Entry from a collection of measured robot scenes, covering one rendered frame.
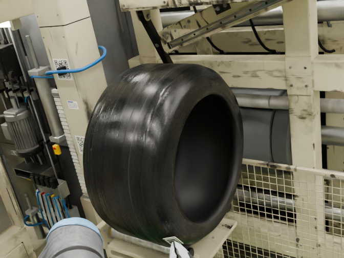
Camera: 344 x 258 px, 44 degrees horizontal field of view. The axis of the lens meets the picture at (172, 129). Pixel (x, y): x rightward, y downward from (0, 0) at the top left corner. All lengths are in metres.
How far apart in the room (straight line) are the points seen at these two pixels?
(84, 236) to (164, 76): 0.56
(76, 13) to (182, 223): 0.75
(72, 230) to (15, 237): 0.95
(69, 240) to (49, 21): 0.80
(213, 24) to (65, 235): 0.93
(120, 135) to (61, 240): 0.40
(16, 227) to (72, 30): 0.86
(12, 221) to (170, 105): 0.96
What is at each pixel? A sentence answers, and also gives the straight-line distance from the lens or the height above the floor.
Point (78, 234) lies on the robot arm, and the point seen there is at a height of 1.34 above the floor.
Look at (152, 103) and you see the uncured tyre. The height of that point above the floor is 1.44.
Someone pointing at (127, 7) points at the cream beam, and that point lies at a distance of 1.56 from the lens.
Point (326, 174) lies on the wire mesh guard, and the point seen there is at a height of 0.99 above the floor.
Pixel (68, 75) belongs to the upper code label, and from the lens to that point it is 1.48.
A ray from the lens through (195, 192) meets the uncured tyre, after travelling 1.66.
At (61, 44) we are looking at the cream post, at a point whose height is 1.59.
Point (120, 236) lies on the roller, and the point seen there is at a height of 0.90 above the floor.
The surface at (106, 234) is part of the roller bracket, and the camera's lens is 1.62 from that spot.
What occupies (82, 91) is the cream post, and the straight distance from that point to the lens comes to 1.47.
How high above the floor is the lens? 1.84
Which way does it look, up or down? 24 degrees down
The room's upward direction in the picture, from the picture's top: 11 degrees counter-clockwise
